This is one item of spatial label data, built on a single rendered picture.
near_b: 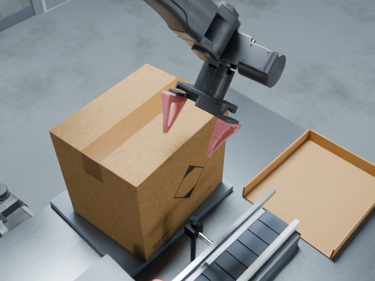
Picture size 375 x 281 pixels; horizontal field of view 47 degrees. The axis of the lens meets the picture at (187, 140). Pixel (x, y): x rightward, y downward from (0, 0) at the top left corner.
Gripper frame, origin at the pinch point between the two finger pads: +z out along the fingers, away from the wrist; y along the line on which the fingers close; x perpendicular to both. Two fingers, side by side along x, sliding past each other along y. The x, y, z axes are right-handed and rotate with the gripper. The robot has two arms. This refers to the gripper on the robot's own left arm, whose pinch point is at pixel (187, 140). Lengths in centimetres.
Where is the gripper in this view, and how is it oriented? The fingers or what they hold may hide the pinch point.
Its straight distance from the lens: 77.1
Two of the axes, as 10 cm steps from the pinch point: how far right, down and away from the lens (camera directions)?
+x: 4.6, 0.1, 8.9
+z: -3.9, 9.0, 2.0
